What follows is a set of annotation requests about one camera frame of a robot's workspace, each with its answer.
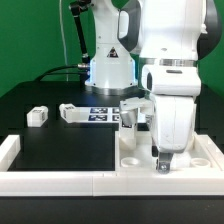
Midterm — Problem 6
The white square table top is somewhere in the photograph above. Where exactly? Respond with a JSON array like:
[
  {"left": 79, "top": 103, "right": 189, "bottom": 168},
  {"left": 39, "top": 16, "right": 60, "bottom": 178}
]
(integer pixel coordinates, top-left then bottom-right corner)
[{"left": 115, "top": 131, "right": 224, "bottom": 174}]

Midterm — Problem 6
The black cable bundle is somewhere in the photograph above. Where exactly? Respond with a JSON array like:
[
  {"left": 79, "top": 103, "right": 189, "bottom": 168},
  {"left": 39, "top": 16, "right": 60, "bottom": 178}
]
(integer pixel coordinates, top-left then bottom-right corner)
[{"left": 34, "top": 63, "right": 92, "bottom": 83}]

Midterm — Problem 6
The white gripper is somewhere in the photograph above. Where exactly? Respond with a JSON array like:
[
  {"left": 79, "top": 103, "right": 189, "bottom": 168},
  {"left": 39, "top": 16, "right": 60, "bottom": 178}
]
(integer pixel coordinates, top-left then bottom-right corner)
[{"left": 120, "top": 64, "right": 201, "bottom": 174}]

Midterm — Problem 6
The white hanging cable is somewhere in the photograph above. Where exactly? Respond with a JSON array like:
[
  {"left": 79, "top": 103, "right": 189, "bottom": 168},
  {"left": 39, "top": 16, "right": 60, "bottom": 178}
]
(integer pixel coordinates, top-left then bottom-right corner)
[{"left": 58, "top": 0, "right": 70, "bottom": 82}]

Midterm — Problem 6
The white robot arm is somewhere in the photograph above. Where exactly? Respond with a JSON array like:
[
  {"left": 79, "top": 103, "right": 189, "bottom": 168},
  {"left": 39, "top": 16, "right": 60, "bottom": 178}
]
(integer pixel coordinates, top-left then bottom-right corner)
[{"left": 86, "top": 0, "right": 221, "bottom": 173}]

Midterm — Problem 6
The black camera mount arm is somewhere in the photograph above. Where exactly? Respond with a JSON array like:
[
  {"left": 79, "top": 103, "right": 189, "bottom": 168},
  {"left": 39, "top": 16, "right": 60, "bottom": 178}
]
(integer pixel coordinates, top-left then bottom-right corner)
[{"left": 69, "top": 0, "right": 91, "bottom": 63}]

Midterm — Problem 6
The white U-shaped obstacle fence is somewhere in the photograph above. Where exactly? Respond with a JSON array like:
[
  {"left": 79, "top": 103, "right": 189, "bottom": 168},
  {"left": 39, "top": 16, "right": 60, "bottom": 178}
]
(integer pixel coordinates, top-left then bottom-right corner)
[{"left": 0, "top": 135, "right": 224, "bottom": 196}]

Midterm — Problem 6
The AprilTag marker sheet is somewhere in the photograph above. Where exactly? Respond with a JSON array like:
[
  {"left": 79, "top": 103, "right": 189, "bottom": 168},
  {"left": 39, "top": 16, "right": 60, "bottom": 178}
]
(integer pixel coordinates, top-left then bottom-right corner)
[{"left": 79, "top": 106, "right": 148, "bottom": 124}]

